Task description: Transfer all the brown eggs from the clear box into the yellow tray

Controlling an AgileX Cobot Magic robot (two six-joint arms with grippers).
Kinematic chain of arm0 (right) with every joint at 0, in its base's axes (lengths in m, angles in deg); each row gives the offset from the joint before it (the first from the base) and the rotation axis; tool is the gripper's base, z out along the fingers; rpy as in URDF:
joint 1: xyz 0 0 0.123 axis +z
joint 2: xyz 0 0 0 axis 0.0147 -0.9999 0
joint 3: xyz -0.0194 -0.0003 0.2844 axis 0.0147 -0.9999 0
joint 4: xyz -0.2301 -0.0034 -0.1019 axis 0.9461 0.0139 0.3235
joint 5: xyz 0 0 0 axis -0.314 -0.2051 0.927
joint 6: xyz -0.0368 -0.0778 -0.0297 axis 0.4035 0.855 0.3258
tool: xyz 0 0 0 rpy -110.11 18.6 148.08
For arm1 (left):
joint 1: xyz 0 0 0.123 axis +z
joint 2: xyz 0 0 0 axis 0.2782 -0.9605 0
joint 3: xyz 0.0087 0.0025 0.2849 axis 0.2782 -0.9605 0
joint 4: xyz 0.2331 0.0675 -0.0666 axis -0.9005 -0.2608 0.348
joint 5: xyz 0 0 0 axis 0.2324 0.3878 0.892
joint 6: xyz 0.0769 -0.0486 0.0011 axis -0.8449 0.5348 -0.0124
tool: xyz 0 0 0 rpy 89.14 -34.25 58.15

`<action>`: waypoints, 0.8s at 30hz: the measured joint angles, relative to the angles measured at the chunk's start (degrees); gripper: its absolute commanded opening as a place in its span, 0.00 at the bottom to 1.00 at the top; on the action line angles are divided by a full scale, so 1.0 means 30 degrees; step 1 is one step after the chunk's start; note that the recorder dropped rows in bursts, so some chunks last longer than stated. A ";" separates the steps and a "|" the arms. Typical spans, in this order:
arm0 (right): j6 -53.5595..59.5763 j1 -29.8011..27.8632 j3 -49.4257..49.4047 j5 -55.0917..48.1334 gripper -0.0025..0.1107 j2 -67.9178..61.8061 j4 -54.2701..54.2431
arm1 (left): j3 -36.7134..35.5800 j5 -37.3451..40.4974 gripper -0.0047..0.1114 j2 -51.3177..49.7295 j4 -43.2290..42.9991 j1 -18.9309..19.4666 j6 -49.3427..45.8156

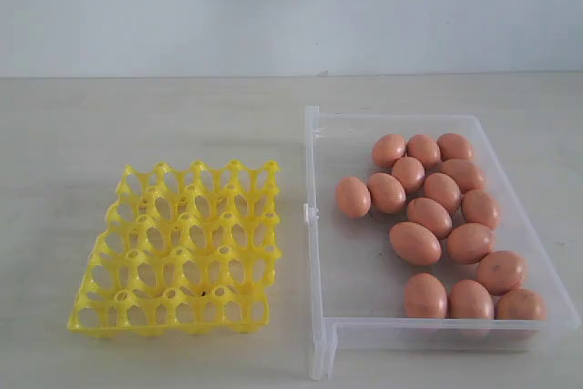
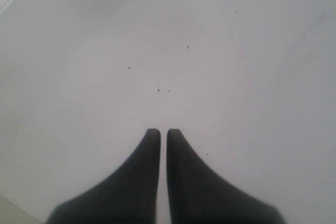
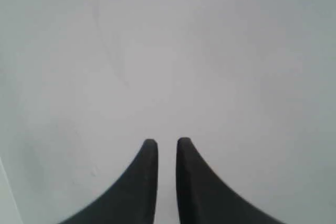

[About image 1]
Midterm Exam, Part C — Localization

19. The brown egg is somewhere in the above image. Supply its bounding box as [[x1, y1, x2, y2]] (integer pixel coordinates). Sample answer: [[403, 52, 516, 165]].
[[461, 189, 500, 230], [406, 197, 453, 240], [437, 132, 474, 161], [446, 223, 496, 264], [372, 134, 406, 168], [335, 176, 371, 219], [440, 159, 486, 193], [406, 134, 441, 169], [367, 172, 406, 214], [423, 172, 462, 215], [389, 221, 442, 266], [496, 289, 547, 321], [391, 156, 425, 193], [404, 273, 448, 319], [449, 280, 494, 320], [476, 251, 527, 296]]

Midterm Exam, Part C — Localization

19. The yellow plastic egg tray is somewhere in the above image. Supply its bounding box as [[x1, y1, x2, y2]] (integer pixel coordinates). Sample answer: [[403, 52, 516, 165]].
[[67, 159, 281, 338]]

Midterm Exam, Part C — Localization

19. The clear plastic bin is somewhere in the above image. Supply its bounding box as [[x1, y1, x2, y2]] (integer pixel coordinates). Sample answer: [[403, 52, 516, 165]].
[[304, 107, 581, 379]]

